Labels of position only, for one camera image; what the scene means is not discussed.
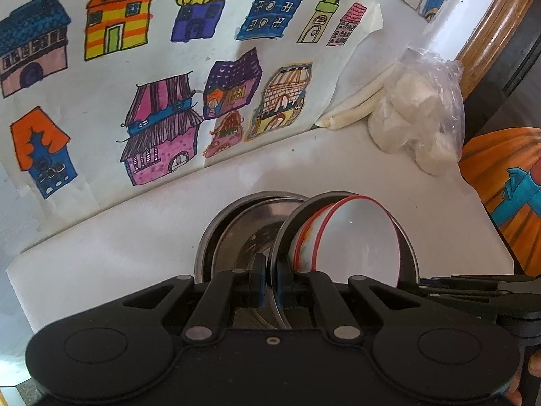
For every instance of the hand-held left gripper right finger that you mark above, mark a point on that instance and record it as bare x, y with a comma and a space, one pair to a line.
291, 287

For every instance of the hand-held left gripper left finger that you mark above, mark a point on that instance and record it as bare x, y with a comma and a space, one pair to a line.
258, 283

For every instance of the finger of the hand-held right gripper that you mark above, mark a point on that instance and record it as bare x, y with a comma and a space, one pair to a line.
486, 281
465, 294

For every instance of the white ceramic bowl red rim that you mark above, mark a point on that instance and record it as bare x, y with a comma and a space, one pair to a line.
363, 241
298, 241

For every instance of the stainless steel plate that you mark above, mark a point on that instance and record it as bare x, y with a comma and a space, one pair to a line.
249, 237
217, 253

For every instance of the stainless steel bowl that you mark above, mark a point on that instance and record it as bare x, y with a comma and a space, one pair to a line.
409, 258

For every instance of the person's right hand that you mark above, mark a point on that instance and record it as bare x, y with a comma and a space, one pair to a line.
534, 359

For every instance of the painting of orange dress figure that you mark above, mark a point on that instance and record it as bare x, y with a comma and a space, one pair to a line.
498, 186

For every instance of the white printed tablecloth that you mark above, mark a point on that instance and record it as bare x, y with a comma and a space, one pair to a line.
148, 228

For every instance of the plastic bag of white buns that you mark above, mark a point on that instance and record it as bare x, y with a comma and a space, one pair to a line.
418, 122

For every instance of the cream rolled cloth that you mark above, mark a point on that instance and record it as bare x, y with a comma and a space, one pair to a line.
359, 108

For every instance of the colourful houses drawing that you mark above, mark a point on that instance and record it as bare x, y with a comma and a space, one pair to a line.
169, 72

